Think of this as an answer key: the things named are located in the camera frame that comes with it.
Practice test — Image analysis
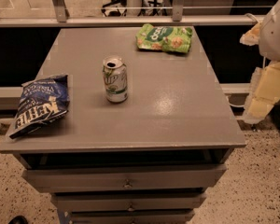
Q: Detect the white cable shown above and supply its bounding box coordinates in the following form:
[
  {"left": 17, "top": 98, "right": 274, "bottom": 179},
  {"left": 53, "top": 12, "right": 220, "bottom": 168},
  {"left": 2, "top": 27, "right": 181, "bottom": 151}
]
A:
[{"left": 225, "top": 94, "right": 247, "bottom": 108}]

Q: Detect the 7up soda can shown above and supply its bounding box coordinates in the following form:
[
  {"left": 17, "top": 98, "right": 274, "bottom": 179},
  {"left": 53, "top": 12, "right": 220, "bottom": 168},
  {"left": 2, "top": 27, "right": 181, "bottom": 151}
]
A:
[{"left": 103, "top": 55, "right": 128, "bottom": 103}]

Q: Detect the grey drawer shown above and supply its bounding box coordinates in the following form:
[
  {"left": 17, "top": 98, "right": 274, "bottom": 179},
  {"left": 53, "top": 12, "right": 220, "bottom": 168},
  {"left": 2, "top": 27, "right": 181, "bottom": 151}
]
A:
[
  {"left": 51, "top": 192, "right": 206, "bottom": 212},
  {"left": 22, "top": 164, "right": 226, "bottom": 193},
  {"left": 70, "top": 209, "right": 194, "bottom": 224}
]

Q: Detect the middle grey drawer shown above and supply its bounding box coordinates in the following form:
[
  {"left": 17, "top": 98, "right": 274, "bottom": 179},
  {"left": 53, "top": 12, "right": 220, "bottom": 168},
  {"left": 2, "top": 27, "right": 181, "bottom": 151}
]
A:
[{"left": 51, "top": 192, "right": 206, "bottom": 212}]

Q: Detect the black shoe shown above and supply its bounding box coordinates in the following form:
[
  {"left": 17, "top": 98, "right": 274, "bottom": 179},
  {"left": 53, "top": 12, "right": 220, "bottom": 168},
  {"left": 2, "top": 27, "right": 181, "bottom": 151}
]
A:
[{"left": 8, "top": 216, "right": 28, "bottom": 224}]

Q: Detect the green rice chip bag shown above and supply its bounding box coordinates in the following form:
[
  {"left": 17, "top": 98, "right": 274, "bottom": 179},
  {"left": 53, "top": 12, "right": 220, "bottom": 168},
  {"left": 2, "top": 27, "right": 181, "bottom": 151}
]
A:
[{"left": 136, "top": 23, "right": 192, "bottom": 53}]

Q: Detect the blue Kettle chip bag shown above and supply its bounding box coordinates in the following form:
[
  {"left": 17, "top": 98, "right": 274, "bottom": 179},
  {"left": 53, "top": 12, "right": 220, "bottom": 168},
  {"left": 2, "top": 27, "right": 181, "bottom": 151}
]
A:
[{"left": 9, "top": 75, "right": 70, "bottom": 139}]

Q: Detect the top grey drawer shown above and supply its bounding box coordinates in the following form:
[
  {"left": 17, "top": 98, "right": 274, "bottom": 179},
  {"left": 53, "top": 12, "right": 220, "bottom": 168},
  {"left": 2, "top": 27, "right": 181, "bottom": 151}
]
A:
[{"left": 22, "top": 164, "right": 226, "bottom": 193}]

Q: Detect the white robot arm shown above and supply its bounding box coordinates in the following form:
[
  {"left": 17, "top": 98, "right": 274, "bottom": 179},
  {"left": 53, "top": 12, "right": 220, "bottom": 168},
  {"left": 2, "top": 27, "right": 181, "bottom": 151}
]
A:
[{"left": 240, "top": 0, "right": 280, "bottom": 124}]

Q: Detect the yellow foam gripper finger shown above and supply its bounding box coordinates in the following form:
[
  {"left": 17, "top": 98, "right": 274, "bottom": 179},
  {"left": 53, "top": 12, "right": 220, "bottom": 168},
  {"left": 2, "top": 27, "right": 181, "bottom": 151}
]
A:
[
  {"left": 240, "top": 22, "right": 261, "bottom": 46},
  {"left": 243, "top": 61, "right": 280, "bottom": 124}
]

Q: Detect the bottom grey drawer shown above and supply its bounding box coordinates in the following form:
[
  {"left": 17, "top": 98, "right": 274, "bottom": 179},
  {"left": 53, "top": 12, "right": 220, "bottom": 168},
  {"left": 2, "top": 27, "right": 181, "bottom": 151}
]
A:
[{"left": 70, "top": 209, "right": 194, "bottom": 224}]

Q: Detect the grey drawer cabinet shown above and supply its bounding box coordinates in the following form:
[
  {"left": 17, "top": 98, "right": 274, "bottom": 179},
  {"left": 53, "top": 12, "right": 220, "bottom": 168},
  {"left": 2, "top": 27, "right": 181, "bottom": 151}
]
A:
[{"left": 0, "top": 26, "right": 247, "bottom": 224}]

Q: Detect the metal railing frame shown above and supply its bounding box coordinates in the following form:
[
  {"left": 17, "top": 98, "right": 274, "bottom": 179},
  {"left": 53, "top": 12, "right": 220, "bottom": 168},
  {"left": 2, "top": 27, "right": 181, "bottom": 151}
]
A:
[{"left": 0, "top": 0, "right": 264, "bottom": 27}]

